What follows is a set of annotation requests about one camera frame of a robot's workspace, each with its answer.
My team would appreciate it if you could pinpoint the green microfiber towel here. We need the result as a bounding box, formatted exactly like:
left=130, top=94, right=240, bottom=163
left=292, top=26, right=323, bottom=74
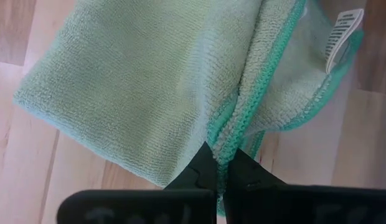
left=12, top=0, right=365, bottom=217

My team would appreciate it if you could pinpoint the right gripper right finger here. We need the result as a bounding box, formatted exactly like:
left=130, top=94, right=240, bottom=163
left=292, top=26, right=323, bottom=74
left=224, top=148, right=386, bottom=224

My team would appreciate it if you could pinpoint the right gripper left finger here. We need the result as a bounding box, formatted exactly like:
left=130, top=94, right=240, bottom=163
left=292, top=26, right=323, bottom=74
left=57, top=141, right=218, bottom=224

